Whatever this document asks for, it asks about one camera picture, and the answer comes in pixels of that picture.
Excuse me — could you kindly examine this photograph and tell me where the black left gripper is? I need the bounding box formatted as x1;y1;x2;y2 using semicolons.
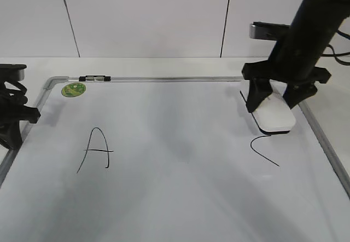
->
1;80;40;149

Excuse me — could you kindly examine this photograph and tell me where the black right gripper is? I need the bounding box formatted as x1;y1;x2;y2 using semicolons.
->
242;38;331;113

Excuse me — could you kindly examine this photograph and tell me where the white board eraser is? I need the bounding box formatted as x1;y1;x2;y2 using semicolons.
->
250;80;296;135

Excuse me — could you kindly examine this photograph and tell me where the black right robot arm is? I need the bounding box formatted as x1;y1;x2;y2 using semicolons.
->
242;0;349;113

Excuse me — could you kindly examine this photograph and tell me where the round green magnet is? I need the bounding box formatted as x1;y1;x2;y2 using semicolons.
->
61;83;86;98

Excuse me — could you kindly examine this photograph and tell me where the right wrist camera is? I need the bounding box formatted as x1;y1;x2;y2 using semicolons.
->
249;21;289;41

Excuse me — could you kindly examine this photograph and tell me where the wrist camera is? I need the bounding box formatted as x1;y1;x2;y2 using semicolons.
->
249;21;289;41
0;64;27;82

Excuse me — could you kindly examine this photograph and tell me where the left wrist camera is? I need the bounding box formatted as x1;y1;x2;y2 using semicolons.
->
0;64;27;82

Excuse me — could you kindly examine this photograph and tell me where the black cable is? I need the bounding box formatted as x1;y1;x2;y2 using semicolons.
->
324;28;350;67

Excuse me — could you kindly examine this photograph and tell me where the white board with aluminium frame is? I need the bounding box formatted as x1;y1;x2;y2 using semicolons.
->
1;78;349;241

